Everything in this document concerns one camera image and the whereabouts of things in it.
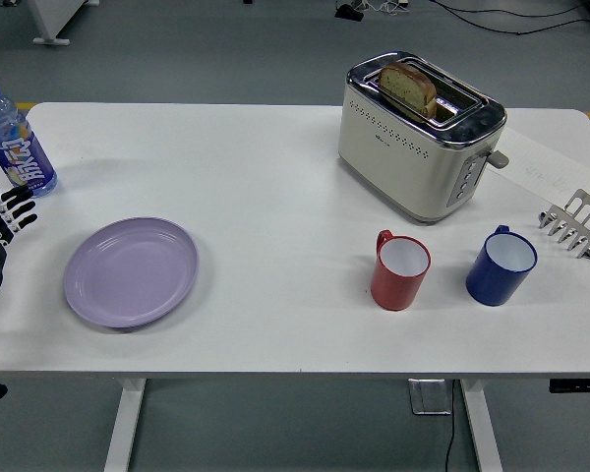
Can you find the blue-label drink bottle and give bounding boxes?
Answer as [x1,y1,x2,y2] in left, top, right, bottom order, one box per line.
[0,77,59,200]

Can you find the red mug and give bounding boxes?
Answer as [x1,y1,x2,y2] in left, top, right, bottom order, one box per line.
[370,228,433,312]

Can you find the thin black power cord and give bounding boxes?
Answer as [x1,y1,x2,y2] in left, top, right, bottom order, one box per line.
[443,381,460,472]

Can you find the metal toast rack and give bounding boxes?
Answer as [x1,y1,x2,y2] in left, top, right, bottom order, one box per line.
[538,188,590,261]

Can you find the bread slice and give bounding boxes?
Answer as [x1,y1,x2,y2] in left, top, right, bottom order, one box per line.
[377,60,438,119]

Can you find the white floor cables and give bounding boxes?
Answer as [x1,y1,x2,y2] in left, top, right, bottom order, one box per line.
[361,0,410,15]

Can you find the purple plate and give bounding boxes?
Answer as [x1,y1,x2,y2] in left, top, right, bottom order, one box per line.
[62,216,201,330]

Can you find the black table control panel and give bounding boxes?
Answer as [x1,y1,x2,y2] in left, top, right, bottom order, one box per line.
[549,378,590,394]

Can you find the black floor device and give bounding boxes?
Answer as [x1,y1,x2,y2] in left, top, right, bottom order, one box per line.
[334,3,365,23]

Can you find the white background desk leg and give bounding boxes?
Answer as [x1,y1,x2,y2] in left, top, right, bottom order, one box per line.
[27,0,89,47]

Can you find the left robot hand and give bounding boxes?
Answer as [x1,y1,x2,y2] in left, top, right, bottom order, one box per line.
[0,184,38,321]

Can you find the metal bracket under table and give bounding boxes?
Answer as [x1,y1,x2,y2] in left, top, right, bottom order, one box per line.
[407,378,453,416]

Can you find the long black floor cable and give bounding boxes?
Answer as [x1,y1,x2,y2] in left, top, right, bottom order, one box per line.
[430,0,590,37]

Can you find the white paper sheet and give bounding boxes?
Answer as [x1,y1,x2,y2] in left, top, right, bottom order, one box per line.
[494,128,590,207]

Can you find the blue mug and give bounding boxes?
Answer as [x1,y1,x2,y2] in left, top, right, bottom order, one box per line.
[465,224,539,308]

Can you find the cream and chrome toaster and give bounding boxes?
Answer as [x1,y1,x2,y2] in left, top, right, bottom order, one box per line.
[337,49,511,227]

